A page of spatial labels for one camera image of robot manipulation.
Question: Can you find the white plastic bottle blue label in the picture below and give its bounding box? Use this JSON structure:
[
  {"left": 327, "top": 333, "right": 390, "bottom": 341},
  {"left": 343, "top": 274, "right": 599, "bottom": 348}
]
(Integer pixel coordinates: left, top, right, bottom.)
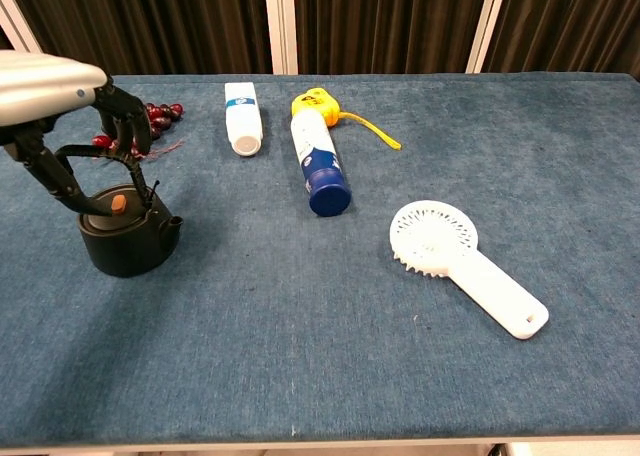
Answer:
[{"left": 223, "top": 81, "right": 265, "bottom": 158}]

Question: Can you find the white handheld fan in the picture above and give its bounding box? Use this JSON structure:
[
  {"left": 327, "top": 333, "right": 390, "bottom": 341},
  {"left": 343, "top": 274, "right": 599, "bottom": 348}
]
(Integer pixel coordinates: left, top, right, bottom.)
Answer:
[{"left": 389, "top": 199, "right": 550, "bottom": 340}]

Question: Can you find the yellow tape measure with strap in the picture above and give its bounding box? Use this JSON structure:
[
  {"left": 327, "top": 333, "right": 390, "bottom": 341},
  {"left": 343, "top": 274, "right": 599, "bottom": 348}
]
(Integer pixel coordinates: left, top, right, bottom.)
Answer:
[{"left": 291, "top": 88, "right": 403, "bottom": 151}]

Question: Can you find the blue table cloth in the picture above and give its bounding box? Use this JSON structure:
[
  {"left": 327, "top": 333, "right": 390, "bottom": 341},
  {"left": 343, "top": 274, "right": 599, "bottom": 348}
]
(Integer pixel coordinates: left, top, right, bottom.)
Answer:
[{"left": 0, "top": 71, "right": 640, "bottom": 450}]

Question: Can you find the black cast iron teapot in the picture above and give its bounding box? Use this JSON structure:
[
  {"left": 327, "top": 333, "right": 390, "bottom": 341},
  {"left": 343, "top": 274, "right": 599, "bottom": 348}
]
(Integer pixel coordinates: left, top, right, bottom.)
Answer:
[{"left": 54, "top": 144, "right": 184, "bottom": 278}]

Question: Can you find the white metal frame post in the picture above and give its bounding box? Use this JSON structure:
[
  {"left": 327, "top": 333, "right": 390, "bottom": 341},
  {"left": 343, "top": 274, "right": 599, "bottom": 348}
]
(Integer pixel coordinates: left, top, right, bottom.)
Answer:
[
  {"left": 464, "top": 0, "right": 511, "bottom": 75},
  {"left": 263, "top": 0, "right": 300, "bottom": 76},
  {"left": 0, "top": 0, "right": 42, "bottom": 55}
]

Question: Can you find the dark brown pleated curtain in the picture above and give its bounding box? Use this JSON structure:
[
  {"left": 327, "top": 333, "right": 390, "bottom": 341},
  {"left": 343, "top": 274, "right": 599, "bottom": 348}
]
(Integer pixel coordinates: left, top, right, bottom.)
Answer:
[
  {"left": 481, "top": 0, "right": 640, "bottom": 82},
  {"left": 293, "top": 0, "right": 495, "bottom": 76},
  {"left": 3, "top": 0, "right": 274, "bottom": 76}
]

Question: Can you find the white spray can blue cap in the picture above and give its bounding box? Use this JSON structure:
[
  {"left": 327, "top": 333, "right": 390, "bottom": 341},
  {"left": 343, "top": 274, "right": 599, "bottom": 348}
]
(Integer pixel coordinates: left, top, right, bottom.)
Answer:
[{"left": 290, "top": 109, "right": 353, "bottom": 218}]

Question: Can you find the dark red grape bunch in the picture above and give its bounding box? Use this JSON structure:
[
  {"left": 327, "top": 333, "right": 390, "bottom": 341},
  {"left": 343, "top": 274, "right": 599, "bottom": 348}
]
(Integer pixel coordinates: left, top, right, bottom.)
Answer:
[{"left": 92, "top": 102, "right": 185, "bottom": 162}]

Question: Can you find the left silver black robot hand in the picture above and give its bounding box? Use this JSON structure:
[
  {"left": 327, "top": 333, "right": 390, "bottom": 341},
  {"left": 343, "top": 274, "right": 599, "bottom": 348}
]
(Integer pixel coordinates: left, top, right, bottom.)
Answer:
[{"left": 0, "top": 50, "right": 154, "bottom": 217}]

